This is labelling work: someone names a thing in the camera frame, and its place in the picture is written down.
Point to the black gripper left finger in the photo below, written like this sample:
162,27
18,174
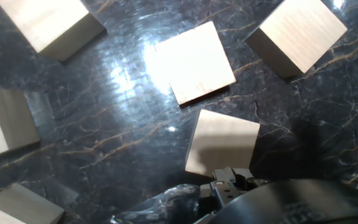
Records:
225,189

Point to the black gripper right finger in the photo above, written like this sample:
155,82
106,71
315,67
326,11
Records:
243,178

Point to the large wooden cube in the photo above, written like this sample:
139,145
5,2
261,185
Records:
297,37
222,143
51,28
20,205
194,62
5,124

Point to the dark marble pattern mat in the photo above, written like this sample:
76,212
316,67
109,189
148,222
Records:
104,124

